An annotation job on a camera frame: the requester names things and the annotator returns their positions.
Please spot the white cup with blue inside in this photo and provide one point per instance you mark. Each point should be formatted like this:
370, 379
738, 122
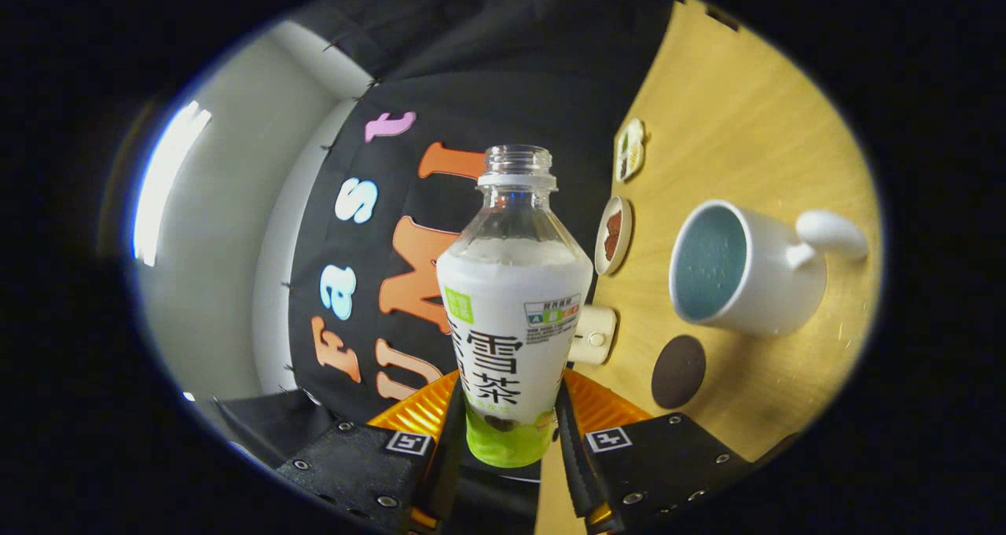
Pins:
778, 283

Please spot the white green label juice bottle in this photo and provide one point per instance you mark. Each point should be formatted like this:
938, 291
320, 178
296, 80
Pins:
511, 331

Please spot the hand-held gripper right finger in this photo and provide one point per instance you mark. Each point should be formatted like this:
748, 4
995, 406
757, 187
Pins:
570, 464

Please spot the wooden table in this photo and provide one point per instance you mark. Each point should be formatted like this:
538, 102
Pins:
747, 126

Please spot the small plate with red food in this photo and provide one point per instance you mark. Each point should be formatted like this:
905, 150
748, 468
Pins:
613, 236

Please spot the dark brown round coaster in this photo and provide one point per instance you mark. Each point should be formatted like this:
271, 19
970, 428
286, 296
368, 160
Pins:
678, 371

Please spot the small white snack tray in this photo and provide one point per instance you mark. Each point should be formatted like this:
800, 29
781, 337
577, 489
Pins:
630, 150

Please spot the ceiling light panel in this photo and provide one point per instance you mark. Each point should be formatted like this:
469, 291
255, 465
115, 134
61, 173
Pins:
165, 181

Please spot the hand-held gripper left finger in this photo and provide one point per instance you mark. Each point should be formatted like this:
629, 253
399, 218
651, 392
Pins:
449, 456

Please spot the white toaster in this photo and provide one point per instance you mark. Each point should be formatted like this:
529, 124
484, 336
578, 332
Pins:
593, 335

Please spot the black backdrop cloth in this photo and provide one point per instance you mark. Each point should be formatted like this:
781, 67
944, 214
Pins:
511, 103

